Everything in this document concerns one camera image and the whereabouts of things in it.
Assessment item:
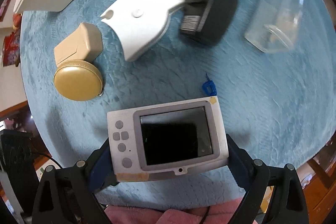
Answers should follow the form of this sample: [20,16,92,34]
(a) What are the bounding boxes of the round gold tape measure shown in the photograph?
[54,60,103,101]

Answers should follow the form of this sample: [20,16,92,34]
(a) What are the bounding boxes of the beige small box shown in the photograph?
[54,22,103,67]

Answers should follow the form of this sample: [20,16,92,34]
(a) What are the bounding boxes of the white plastic scoop device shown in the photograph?
[100,0,185,62]

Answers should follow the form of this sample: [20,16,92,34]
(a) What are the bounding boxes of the clear plastic bottle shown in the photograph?
[244,0,305,53]

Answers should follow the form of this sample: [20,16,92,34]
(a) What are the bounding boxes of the black power adapter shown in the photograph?
[179,0,238,46]

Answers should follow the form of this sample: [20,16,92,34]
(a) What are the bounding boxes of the pink sleeved lap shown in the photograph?
[105,198,241,223]

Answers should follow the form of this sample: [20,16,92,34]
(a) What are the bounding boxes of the red tissue pack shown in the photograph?
[1,31,21,67]

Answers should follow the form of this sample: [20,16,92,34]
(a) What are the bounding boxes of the blue plush table cloth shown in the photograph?
[19,0,336,212]

